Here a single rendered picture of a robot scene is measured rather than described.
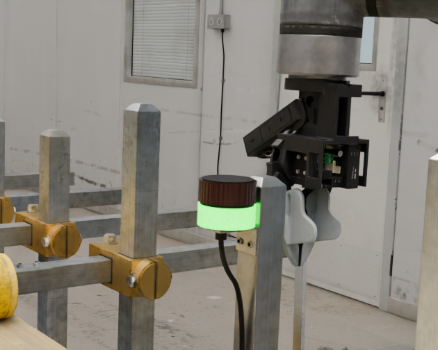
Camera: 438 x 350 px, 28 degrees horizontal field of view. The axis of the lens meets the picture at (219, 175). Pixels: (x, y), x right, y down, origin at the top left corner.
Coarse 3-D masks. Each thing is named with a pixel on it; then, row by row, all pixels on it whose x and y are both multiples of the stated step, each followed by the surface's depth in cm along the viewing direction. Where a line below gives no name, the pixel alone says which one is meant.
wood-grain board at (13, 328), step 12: (0, 324) 105; (12, 324) 105; (24, 324) 106; (0, 336) 101; (12, 336) 101; (24, 336) 101; (36, 336) 101; (0, 348) 97; (12, 348) 97; (24, 348) 97; (36, 348) 97; (48, 348) 98; (60, 348) 98
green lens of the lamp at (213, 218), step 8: (200, 208) 88; (208, 208) 87; (216, 208) 87; (224, 208) 87; (240, 208) 87; (248, 208) 88; (200, 216) 88; (208, 216) 88; (216, 216) 87; (224, 216) 87; (232, 216) 87; (240, 216) 87; (248, 216) 88; (200, 224) 89; (208, 224) 88; (216, 224) 87; (224, 224) 87; (232, 224) 87; (240, 224) 87; (248, 224) 88
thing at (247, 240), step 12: (204, 180) 88; (216, 180) 88; (228, 180) 88; (240, 180) 88; (252, 180) 89; (204, 204) 88; (252, 204) 89; (252, 228) 90; (240, 240) 92; (252, 240) 91; (252, 252) 91; (228, 276) 91; (240, 300) 92; (240, 312) 92; (240, 324) 92; (240, 336) 93; (240, 348) 93
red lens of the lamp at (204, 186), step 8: (200, 184) 88; (208, 184) 87; (216, 184) 87; (224, 184) 86; (232, 184) 86; (240, 184) 87; (248, 184) 87; (256, 184) 89; (200, 192) 88; (208, 192) 87; (216, 192) 87; (224, 192) 87; (232, 192) 87; (240, 192) 87; (248, 192) 87; (256, 192) 89; (200, 200) 88; (208, 200) 87; (216, 200) 87; (224, 200) 87; (232, 200) 87; (240, 200) 87; (248, 200) 88; (256, 200) 89
